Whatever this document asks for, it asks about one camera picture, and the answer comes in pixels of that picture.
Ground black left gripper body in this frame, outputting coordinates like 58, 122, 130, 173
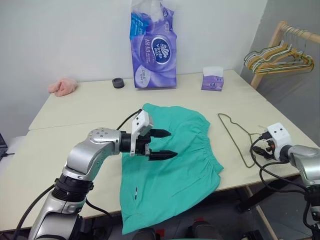
136, 128, 154, 157

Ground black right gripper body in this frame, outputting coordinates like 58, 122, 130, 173
259, 132, 276, 161

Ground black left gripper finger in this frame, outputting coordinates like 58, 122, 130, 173
149, 128, 172, 139
148, 149, 179, 162

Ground green shorts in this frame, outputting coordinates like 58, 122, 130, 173
119, 102, 225, 236

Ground black table leg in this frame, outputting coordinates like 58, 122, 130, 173
236, 178, 302, 214

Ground wooden table brace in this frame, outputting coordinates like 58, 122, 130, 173
243, 186, 279, 240

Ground black round dish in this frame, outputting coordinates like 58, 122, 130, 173
111, 77, 126, 89

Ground small purple tissue pack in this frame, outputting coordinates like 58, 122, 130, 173
200, 66, 224, 92

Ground dark rounded shape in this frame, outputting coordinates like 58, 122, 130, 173
186, 216, 224, 240
134, 226, 165, 240

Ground large purple tissue pack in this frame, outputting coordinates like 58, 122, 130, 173
128, 0, 179, 91

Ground wooden clothes rack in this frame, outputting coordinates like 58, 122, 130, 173
249, 21, 320, 90

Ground pink fluffy cloth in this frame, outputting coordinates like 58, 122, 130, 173
47, 77, 79, 98

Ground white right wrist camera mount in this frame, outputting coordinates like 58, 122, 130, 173
266, 122, 293, 161

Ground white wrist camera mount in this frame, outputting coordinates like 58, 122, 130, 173
129, 109, 155, 157
266, 122, 293, 161

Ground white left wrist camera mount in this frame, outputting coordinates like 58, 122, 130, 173
129, 109, 155, 157

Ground olive wire hanger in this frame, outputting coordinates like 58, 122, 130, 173
217, 112, 266, 168

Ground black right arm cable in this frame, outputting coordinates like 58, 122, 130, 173
250, 136, 316, 228

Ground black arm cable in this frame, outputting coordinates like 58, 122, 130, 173
250, 136, 316, 228
12, 184, 111, 240

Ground white wire hanger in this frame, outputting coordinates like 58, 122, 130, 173
244, 39, 291, 73

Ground yellow wire hanger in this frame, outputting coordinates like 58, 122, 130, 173
251, 41, 315, 75

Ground green wire hanger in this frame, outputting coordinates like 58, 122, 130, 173
243, 43, 313, 68

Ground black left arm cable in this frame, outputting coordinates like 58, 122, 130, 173
12, 184, 111, 240

